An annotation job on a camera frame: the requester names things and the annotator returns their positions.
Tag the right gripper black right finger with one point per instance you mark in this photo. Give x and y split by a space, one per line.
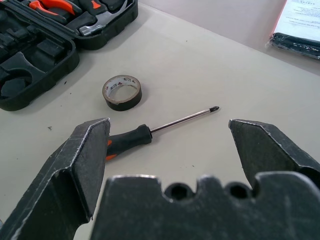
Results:
270 150

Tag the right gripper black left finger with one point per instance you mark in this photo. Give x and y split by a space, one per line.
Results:
62 175

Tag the black tape roll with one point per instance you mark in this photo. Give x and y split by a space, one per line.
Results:
130 100

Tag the black tool case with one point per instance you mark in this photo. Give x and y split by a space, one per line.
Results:
62 50

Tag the dark item in clear bag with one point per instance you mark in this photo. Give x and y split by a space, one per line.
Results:
292 46

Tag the stack of papers booklet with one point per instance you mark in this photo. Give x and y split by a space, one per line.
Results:
300 20

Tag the steel claw hammer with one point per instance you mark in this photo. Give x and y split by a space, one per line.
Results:
100 23

